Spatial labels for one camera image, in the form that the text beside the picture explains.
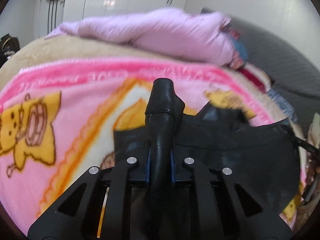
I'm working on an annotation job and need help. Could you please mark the black leather jacket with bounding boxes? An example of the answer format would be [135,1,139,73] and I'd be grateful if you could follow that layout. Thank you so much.
[114,78,300,240]

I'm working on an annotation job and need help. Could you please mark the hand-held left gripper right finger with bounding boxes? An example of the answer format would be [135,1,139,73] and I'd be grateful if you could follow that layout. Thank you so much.
[171,154,293,240]

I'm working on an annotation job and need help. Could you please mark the grey quilted bed cover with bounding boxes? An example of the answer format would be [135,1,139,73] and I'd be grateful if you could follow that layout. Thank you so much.
[200,7,320,130]

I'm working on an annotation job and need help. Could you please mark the pink cartoon printed blanket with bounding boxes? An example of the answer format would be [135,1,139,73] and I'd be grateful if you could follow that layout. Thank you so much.
[0,57,308,240]

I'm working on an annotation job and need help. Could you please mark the dark red cloth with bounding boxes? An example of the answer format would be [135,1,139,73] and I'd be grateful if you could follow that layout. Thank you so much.
[239,64,272,92]

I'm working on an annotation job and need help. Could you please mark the brown handbag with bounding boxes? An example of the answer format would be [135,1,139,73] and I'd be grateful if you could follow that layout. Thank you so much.
[0,34,18,64]

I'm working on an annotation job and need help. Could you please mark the pale pink quilt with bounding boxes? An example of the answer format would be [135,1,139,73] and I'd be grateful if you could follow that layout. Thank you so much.
[45,7,237,67]

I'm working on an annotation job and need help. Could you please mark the pale folded clothes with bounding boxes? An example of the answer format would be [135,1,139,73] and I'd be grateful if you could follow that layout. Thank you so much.
[306,112,320,144]

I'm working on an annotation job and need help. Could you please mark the floral patterned pillow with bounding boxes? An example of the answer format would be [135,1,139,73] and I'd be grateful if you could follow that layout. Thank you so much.
[222,21,248,70]

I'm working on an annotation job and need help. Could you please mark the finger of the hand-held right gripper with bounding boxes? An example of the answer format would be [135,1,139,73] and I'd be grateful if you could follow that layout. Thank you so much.
[291,131,320,156]

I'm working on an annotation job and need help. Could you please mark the blue white patterned cloth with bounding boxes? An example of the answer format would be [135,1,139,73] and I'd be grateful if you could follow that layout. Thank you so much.
[268,87,298,123]

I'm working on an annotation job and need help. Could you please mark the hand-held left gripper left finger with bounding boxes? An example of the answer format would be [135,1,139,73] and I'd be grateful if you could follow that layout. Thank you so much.
[27,152,151,240]

